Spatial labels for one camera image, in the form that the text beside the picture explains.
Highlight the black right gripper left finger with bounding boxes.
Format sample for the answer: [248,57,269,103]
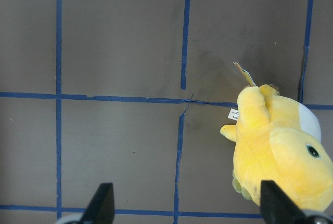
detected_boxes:
[81,183,115,223]

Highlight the brown paper table cover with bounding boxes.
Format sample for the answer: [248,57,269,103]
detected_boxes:
[1,0,332,223]

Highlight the yellow plush penguin toy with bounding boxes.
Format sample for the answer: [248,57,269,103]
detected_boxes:
[220,70,332,211]

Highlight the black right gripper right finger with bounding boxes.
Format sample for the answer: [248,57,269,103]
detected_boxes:
[260,180,305,224]

